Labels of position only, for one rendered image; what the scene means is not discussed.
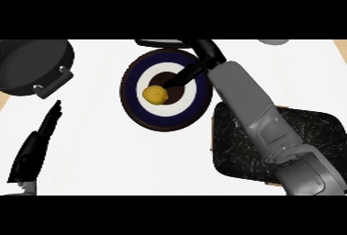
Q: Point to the black frying pan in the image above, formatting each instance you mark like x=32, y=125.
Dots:
x=26, y=65

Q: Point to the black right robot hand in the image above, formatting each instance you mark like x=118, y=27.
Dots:
x=208, y=53

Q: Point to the yellow lemon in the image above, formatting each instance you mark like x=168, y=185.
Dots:
x=155, y=95

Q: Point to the black speckled tray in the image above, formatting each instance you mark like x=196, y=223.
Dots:
x=234, y=153

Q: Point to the blue and white ringed plate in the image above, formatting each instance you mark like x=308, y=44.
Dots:
x=134, y=110

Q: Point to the grey round object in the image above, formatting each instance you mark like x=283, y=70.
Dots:
x=273, y=41

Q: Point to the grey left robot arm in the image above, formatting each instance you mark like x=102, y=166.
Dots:
x=25, y=188

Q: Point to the black rimmed object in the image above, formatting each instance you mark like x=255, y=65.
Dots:
x=158, y=42

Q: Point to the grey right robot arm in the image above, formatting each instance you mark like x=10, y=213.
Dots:
x=252, y=104

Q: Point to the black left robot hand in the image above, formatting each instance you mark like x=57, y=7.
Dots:
x=34, y=150

